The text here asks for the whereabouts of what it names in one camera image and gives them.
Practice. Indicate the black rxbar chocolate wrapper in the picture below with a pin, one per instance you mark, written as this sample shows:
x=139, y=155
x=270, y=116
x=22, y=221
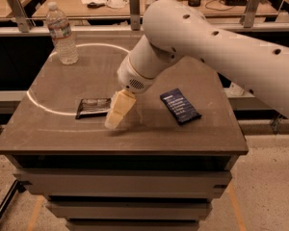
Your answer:
x=90, y=107

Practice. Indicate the metal bracket post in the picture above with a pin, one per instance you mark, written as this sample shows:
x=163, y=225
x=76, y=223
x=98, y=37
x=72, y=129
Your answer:
x=135, y=18
x=248, y=17
x=22, y=21

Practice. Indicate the grey drawer cabinet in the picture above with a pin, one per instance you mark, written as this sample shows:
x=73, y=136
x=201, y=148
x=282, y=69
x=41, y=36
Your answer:
x=150, y=173

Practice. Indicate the black table leg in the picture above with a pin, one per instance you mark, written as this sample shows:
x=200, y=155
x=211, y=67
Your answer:
x=15, y=187

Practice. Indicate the middle metal bracket post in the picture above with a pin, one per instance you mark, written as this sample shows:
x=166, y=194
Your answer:
x=135, y=18

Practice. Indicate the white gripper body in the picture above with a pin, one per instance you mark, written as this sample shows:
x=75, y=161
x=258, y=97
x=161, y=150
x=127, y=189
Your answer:
x=130, y=75

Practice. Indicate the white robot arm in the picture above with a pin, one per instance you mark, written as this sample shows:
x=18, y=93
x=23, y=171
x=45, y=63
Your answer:
x=172, y=31

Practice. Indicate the blue rxbar wrapper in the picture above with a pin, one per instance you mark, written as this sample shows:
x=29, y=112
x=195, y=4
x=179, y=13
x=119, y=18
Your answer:
x=180, y=107

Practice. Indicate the right metal bracket post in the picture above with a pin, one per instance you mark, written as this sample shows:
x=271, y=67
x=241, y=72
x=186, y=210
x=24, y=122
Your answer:
x=248, y=17

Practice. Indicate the clear plastic water bottle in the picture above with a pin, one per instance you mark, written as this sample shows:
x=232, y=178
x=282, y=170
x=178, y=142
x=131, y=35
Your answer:
x=61, y=34

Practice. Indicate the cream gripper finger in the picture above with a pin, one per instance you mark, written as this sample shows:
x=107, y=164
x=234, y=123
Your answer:
x=124, y=103
x=114, y=98

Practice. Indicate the left metal bracket post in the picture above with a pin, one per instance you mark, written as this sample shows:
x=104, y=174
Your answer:
x=22, y=21

